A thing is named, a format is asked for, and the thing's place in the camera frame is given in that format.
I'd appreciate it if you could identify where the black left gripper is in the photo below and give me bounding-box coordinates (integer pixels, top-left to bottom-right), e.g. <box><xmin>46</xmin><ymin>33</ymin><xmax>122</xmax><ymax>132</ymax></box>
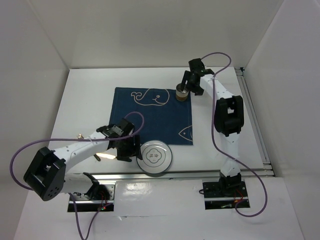
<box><xmin>116</xmin><ymin>134</ymin><xmax>143</xmax><ymax>162</ymax></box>

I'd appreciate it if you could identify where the white round dinner plate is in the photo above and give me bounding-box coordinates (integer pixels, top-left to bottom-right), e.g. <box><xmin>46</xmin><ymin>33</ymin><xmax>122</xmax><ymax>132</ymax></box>
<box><xmin>136</xmin><ymin>140</ymin><xmax>173</xmax><ymax>176</ymax></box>

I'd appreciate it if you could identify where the dark blue embroidered cloth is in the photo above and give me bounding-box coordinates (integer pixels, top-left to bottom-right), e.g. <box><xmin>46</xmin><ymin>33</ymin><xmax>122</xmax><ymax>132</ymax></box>
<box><xmin>109</xmin><ymin>87</ymin><xmax>193</xmax><ymax>146</ymax></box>

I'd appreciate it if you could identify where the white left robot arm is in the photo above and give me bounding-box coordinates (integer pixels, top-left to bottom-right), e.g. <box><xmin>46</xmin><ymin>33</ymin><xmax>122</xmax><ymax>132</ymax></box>
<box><xmin>23</xmin><ymin>124</ymin><xmax>141</xmax><ymax>202</ymax></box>

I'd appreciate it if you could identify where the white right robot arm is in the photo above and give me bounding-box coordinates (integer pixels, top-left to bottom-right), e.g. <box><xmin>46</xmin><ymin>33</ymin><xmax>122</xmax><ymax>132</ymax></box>
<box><xmin>180</xmin><ymin>70</ymin><xmax>244</xmax><ymax>196</ymax></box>

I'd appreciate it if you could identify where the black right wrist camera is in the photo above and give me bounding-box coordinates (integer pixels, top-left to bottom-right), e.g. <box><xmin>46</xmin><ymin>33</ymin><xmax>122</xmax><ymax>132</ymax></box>
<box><xmin>188</xmin><ymin>58</ymin><xmax>215</xmax><ymax>77</ymax></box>

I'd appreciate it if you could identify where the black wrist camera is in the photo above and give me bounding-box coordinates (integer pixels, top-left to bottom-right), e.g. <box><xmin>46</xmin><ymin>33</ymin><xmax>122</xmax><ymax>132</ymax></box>
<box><xmin>112</xmin><ymin>118</ymin><xmax>135</xmax><ymax>137</ymax></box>
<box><xmin>188</xmin><ymin>58</ymin><xmax>215</xmax><ymax>77</ymax></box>

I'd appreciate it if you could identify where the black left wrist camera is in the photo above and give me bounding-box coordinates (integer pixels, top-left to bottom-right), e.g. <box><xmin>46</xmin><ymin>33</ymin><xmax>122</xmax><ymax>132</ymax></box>
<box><xmin>112</xmin><ymin>118</ymin><xmax>135</xmax><ymax>137</ymax></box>

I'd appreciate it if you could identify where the gold knife black handle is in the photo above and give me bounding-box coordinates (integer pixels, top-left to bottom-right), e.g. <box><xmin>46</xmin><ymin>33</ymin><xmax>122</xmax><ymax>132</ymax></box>
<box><xmin>93</xmin><ymin>153</ymin><xmax>117</xmax><ymax>162</ymax></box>

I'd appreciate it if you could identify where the gold fork black handle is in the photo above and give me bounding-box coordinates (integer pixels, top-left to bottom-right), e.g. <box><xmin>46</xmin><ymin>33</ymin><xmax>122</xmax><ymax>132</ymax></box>
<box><xmin>77</xmin><ymin>133</ymin><xmax>84</xmax><ymax>140</ymax></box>

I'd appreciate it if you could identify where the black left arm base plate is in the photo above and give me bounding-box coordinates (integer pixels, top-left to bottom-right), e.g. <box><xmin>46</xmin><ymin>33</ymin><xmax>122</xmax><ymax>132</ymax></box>
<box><xmin>72</xmin><ymin>181</ymin><xmax>116</xmax><ymax>213</ymax></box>

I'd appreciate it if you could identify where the aluminium frame rail right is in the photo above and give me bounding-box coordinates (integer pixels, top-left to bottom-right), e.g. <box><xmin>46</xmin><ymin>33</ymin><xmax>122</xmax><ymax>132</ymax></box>
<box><xmin>234</xmin><ymin>67</ymin><xmax>276</xmax><ymax>178</ymax></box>

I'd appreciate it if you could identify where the aluminium frame rail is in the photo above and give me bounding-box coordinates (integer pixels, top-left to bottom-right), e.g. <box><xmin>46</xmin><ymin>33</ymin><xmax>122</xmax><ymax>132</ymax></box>
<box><xmin>234</xmin><ymin>67</ymin><xmax>276</xmax><ymax>178</ymax></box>
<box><xmin>64</xmin><ymin>168</ymin><xmax>276</xmax><ymax>183</ymax></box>

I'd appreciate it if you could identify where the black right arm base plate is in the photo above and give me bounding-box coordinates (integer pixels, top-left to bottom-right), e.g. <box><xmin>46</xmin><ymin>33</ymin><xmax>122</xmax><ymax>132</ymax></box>
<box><xmin>198</xmin><ymin>181</ymin><xmax>250</xmax><ymax>210</ymax></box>

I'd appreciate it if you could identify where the aluminium frame rail front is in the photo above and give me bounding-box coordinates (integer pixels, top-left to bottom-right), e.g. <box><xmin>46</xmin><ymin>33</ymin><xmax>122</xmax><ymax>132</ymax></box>
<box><xmin>64</xmin><ymin>168</ymin><xmax>276</xmax><ymax>183</ymax></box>

